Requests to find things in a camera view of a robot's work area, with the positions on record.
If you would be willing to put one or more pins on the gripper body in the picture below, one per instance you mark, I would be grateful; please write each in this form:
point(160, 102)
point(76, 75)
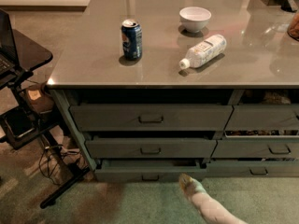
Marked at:
point(198, 191)

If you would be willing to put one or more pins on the grey drawer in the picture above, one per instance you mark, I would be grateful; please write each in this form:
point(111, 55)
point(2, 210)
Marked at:
point(147, 170)
point(253, 169)
point(272, 147)
point(91, 118)
point(264, 117)
point(150, 147)

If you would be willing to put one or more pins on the grey drawer cabinet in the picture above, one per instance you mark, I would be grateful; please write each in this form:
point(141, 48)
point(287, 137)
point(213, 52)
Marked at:
point(259, 66)

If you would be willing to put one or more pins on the white plastic bottle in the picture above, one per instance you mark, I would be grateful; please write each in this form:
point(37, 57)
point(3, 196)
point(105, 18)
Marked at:
point(203, 52)

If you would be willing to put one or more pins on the blue soda can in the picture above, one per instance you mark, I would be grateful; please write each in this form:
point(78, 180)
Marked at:
point(131, 34)

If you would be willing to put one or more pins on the white bowl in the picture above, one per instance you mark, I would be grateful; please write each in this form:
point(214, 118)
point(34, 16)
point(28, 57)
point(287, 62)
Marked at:
point(194, 19)

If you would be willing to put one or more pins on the brown bag under stand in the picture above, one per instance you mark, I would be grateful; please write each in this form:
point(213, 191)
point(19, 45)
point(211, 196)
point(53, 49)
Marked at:
point(39, 99)

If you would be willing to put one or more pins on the black laptop stand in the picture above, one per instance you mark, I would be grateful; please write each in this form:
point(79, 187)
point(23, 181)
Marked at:
point(23, 124)

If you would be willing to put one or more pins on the brown object at counter edge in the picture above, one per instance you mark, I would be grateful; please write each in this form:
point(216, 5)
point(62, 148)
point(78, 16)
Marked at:
point(293, 29)

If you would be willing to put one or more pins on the black laptop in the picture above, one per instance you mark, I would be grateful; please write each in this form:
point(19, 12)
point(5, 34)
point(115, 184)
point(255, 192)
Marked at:
point(8, 52)

